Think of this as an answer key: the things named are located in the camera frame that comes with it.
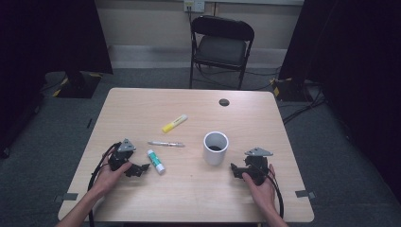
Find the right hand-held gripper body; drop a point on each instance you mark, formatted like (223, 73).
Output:
(257, 162)

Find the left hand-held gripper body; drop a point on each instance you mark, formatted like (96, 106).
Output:
(121, 156)

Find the white green glue stick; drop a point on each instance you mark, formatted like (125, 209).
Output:
(155, 162)

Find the white cup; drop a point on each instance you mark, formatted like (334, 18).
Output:
(215, 154)

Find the silver pen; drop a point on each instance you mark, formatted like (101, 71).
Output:
(166, 144)

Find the yellow highlighter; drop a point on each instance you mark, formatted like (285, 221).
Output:
(175, 123)

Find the person's right hand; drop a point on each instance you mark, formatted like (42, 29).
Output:
(261, 192)

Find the person's left hand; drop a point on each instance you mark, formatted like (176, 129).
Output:
(108, 179)

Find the small black floor strip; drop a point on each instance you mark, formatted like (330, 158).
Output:
(89, 123)

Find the grey tape strip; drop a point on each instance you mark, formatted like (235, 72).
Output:
(305, 194)
(66, 197)

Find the black stand base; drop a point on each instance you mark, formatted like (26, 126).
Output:
(288, 90)
(78, 86)

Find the black folding chair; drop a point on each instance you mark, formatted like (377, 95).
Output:
(220, 50)

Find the black curtain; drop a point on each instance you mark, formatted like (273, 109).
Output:
(47, 38)
(353, 63)

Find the white wall outlet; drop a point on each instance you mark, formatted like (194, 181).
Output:
(194, 5)

